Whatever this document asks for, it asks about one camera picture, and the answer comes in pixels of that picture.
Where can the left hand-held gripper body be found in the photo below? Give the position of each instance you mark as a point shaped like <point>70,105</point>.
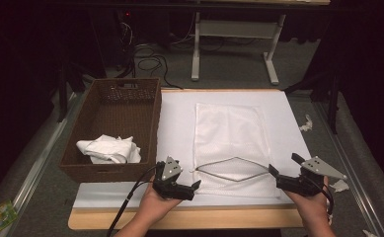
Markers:
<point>168,189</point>

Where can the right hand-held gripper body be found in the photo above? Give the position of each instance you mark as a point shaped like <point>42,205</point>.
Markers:
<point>321,168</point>

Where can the white mesh laundry bag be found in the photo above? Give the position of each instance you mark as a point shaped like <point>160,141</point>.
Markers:
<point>229,131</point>

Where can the white garment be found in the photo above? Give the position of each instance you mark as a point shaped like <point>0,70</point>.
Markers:
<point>109,149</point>

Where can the brown wicker basket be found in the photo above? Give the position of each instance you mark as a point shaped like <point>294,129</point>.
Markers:
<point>114,112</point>

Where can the person's left hand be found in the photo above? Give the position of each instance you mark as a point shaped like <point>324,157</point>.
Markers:
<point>156,207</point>

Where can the person's right hand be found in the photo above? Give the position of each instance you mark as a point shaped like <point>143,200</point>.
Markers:
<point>311,209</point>

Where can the flat white paper scrap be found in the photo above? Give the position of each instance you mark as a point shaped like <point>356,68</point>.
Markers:
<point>340,186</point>

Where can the long crumpled paper scrap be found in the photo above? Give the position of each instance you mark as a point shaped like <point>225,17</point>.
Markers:
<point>307,124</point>

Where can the black stand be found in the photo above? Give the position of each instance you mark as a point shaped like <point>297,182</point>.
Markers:
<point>333,105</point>
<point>62,95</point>

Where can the white table mat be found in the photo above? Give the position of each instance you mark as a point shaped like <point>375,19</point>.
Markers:
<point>176,115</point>

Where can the white-framed desk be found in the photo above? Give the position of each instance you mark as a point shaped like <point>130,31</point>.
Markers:
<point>195,49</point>

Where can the dark box with red light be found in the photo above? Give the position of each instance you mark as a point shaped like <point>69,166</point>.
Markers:
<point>127,19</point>

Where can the metal floor rail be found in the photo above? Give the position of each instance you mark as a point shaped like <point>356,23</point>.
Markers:
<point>38,164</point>
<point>347,164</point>

